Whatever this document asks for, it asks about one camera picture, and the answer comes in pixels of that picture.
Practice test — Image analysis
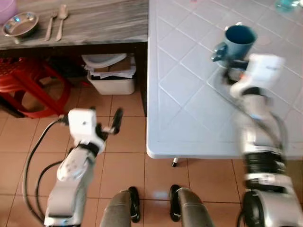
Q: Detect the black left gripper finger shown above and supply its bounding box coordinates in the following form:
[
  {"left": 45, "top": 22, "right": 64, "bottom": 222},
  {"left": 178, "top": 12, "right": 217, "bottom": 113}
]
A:
[{"left": 111, "top": 107, "right": 124, "bottom": 135}]

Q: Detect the blue ceramic mug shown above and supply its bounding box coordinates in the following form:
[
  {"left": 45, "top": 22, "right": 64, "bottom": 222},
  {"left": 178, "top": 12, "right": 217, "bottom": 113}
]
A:
[{"left": 211, "top": 24, "right": 258, "bottom": 65}]

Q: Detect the white plastic bin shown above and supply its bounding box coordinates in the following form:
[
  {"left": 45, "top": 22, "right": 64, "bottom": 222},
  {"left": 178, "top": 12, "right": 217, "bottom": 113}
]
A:
[{"left": 81, "top": 53, "right": 138, "bottom": 96}]

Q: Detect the white round lid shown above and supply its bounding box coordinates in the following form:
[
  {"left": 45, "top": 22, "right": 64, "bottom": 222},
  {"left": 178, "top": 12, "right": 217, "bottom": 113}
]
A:
[{"left": 82, "top": 53, "right": 128, "bottom": 70}]

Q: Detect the grey left robot leg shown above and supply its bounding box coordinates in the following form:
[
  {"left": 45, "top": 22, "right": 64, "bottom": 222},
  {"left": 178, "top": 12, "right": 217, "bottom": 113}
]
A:
[{"left": 98, "top": 185, "right": 142, "bottom": 227}]

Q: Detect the grey robot leg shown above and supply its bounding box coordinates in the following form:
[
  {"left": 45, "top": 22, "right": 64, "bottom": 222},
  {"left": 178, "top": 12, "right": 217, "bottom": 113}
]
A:
[
  {"left": 169, "top": 184, "right": 217, "bottom": 227},
  {"left": 98, "top": 185, "right": 142, "bottom": 227}
]

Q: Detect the teal glass cup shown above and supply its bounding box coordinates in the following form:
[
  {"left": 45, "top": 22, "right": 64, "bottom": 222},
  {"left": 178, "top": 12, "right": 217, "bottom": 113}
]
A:
[{"left": 276, "top": 0, "right": 302, "bottom": 13}]

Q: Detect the red plastic stool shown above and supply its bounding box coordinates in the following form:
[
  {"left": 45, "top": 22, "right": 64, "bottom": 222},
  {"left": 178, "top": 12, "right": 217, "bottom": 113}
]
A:
[{"left": 0, "top": 56, "right": 72, "bottom": 119}]

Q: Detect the metal fork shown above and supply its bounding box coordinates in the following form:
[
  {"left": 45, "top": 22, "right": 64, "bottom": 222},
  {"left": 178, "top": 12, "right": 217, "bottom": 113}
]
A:
[{"left": 45, "top": 11, "right": 58, "bottom": 42}]

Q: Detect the metal spoon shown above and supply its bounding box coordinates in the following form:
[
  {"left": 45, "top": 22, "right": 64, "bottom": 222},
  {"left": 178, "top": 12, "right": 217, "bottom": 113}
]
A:
[{"left": 55, "top": 4, "right": 70, "bottom": 42}]

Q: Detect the grey right robot leg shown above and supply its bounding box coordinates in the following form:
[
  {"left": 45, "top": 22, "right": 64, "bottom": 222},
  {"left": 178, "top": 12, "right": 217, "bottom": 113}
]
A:
[{"left": 169, "top": 184, "right": 217, "bottom": 227}]

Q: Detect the steel bowl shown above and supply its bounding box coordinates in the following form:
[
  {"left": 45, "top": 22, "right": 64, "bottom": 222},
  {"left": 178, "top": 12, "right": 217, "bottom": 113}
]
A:
[{"left": 2, "top": 12, "right": 40, "bottom": 39}]

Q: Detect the pink plastic container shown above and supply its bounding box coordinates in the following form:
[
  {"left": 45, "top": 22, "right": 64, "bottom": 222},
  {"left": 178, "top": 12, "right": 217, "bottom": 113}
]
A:
[{"left": 0, "top": 0, "right": 19, "bottom": 26}]

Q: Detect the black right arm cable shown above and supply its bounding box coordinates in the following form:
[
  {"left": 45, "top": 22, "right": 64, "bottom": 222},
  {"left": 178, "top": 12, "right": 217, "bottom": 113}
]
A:
[{"left": 215, "top": 70, "right": 286, "bottom": 153}]

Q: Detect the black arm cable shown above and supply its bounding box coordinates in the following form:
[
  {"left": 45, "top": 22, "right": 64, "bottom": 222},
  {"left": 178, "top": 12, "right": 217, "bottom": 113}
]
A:
[
  {"left": 215, "top": 70, "right": 286, "bottom": 153},
  {"left": 22, "top": 117, "right": 70, "bottom": 225}
]

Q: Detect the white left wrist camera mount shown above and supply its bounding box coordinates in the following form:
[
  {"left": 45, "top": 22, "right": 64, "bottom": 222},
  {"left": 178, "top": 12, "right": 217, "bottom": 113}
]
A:
[{"left": 68, "top": 108, "right": 107, "bottom": 143}]

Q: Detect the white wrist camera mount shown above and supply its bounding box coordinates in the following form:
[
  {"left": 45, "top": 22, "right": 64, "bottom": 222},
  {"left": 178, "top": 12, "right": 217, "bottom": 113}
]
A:
[
  {"left": 68, "top": 108, "right": 107, "bottom": 143},
  {"left": 230, "top": 53, "right": 286, "bottom": 98}
]

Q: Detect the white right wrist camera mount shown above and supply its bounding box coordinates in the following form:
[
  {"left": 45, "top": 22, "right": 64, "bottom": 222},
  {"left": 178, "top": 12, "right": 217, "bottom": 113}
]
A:
[{"left": 230, "top": 53, "right": 286, "bottom": 98}]

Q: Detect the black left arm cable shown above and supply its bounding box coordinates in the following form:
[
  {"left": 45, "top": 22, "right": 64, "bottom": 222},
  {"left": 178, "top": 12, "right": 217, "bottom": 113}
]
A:
[{"left": 22, "top": 117, "right": 70, "bottom": 225}]

